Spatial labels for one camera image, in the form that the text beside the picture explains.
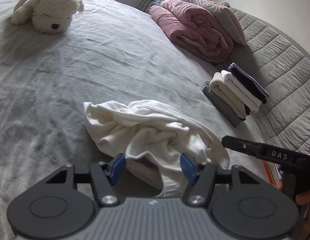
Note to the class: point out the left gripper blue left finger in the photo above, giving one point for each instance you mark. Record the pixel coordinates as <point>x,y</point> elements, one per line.
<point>103,177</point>

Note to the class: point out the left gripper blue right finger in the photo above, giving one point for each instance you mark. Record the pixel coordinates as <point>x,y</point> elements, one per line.
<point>201,180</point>

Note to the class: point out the white garment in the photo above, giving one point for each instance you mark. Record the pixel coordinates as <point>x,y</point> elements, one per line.
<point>251,101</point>
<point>153,135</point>

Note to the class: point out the right hand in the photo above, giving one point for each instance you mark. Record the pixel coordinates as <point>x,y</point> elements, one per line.
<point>303,200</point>

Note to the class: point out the orange book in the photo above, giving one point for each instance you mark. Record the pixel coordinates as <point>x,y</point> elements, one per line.
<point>272,171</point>

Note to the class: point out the white folded garment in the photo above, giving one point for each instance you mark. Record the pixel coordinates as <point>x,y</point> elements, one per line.
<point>251,101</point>

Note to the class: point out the grey folded garment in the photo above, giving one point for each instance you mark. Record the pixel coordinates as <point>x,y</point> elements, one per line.
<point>221,105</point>

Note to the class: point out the black folded garment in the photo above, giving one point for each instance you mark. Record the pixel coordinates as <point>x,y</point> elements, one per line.
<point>247,82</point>

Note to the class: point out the beige folded garment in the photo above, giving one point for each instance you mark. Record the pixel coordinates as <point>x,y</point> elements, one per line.
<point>218,87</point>

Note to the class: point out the lavender folded garment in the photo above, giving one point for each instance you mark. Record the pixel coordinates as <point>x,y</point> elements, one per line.
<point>252,78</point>

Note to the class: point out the grey bed sheet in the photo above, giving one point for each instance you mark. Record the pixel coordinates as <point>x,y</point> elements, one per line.
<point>110,52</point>

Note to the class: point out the pink folded quilt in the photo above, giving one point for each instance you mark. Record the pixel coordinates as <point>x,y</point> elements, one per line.
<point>193,28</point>

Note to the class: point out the pink grey pillow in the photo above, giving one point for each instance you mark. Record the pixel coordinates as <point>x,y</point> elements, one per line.
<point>225,17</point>

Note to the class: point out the white plush dog toy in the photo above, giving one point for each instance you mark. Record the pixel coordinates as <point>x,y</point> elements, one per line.
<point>47,16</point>

